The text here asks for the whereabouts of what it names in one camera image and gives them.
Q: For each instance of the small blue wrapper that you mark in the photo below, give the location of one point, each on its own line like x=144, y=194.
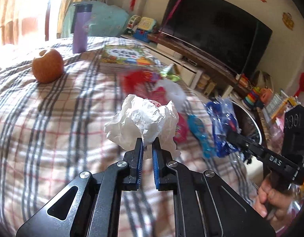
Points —
x=201, y=135

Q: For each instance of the purple water bottle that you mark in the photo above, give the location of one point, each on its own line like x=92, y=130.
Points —
x=80, y=29

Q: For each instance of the teal covered furniture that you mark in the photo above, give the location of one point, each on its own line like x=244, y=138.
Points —
x=105, y=19

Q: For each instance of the blue toy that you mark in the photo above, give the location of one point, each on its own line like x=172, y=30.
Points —
x=142, y=35

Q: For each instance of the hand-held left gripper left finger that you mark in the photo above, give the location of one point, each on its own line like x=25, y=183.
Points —
x=139, y=158

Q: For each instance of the orange apple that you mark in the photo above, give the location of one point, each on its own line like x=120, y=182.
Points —
x=48, y=65

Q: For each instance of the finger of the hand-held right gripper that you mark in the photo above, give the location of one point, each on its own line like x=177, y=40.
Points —
x=248, y=144

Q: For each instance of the white tissue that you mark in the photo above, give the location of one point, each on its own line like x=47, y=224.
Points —
x=139, y=118

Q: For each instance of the pink stick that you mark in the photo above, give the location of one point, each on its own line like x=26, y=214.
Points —
x=175, y=8

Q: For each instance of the green picture book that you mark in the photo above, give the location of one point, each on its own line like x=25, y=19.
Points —
x=128, y=55

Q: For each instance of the ferris wheel toy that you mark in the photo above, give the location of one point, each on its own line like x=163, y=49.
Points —
x=132, y=24

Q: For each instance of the brown paper bag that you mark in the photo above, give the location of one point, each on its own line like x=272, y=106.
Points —
x=261, y=79

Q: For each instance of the green snack wrapper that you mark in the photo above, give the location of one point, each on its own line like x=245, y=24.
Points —
x=170, y=72

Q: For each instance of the red wall ornament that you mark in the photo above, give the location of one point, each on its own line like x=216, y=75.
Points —
x=303, y=79

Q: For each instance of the white bin with black bag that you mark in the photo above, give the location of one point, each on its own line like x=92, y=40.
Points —
x=250, y=126

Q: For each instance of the black television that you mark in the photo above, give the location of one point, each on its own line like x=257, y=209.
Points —
x=216, y=27

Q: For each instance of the red toy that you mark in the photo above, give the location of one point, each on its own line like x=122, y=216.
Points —
x=243, y=80

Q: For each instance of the white tv cabinet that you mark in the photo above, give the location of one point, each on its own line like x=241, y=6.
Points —
x=191, y=61

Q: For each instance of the clear storage box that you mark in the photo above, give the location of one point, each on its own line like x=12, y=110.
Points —
x=280, y=108

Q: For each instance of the orange toy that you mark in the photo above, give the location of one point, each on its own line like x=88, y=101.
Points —
x=265, y=95

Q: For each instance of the clear white plastic wrapper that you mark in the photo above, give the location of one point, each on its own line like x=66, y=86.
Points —
x=175, y=92

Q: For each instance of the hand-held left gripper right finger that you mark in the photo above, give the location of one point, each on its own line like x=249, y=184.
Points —
x=155, y=163

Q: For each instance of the gold figure wall decal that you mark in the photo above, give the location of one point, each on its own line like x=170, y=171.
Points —
x=287, y=21

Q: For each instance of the person's right hand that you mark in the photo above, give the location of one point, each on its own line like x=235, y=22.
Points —
x=277, y=202

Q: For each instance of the red orange snack wrapper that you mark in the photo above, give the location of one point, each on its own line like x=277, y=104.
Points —
x=136, y=80

